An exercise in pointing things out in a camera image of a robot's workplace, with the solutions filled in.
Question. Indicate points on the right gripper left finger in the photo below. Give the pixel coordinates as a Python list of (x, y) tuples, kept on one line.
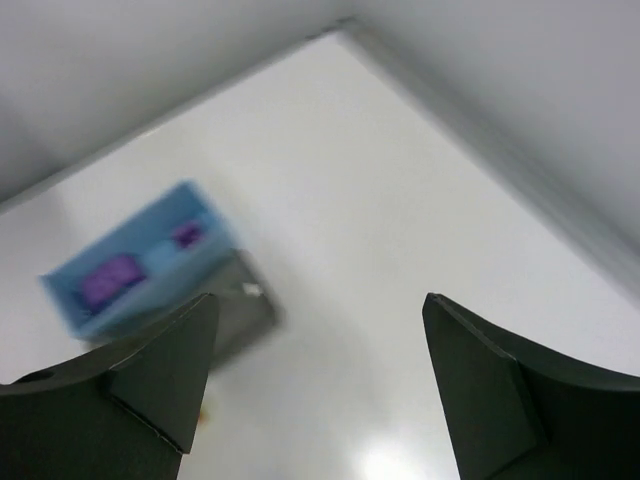
[(126, 410)]

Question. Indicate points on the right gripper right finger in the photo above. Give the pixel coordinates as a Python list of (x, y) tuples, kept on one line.
[(516, 409)]

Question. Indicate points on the purple round lego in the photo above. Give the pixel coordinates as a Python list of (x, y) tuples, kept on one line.
[(109, 280), (188, 234)]

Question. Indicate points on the smoky grey plastic container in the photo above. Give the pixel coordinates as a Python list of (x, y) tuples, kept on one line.
[(247, 313)]

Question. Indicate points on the light blue plastic container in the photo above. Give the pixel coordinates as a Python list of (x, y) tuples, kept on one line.
[(151, 261)]

